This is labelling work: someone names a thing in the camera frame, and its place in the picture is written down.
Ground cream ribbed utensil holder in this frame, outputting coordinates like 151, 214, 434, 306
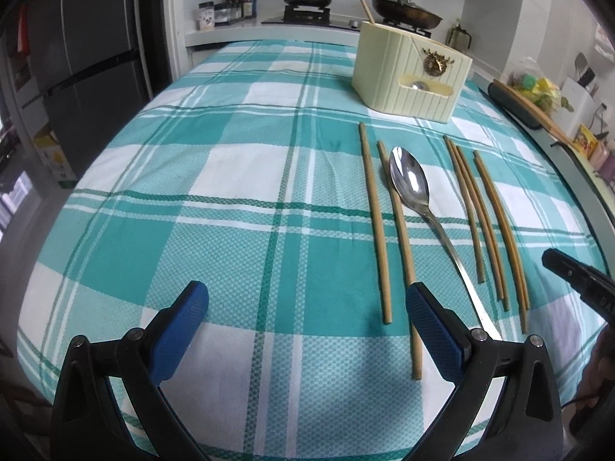
351, 22, 474, 123

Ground black gas stove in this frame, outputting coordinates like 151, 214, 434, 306
262, 4, 433, 34

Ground large metal spoon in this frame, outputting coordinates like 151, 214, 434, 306
388, 146, 503, 342

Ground white wall bag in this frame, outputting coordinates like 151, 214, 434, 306
593, 24, 615, 65

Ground yellow packet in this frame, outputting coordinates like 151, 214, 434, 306
574, 125, 599, 157

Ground cardboard box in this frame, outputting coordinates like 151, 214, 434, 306
33, 129, 78, 189

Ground pink container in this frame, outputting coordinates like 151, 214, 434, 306
593, 146, 615, 174

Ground white kitchen counter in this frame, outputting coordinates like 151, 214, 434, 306
185, 10, 486, 53

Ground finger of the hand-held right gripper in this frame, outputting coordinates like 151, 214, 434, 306
542, 249, 615, 294
569, 281, 615, 322

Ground wooden cutting board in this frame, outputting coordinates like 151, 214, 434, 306
495, 79, 575, 147

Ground dark wok with lid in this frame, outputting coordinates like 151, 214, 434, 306
370, 0, 443, 30

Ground glass pitcher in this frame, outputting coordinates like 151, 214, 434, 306
449, 19, 474, 51

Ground bag of yellow green produce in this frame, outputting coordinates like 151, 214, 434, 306
504, 55, 565, 107

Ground dark grey refrigerator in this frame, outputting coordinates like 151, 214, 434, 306
0, 0, 173, 181

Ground white knife holder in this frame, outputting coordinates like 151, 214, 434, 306
560, 53, 601, 122

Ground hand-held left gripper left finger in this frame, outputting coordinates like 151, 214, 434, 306
50, 281, 210, 461

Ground black tray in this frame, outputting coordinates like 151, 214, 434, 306
487, 81, 546, 129

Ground teal plaid tablecloth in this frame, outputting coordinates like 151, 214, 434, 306
17, 38, 606, 461

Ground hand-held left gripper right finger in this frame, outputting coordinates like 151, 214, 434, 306
404, 282, 563, 461

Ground white labelled jar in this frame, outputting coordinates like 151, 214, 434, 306
197, 2, 216, 32

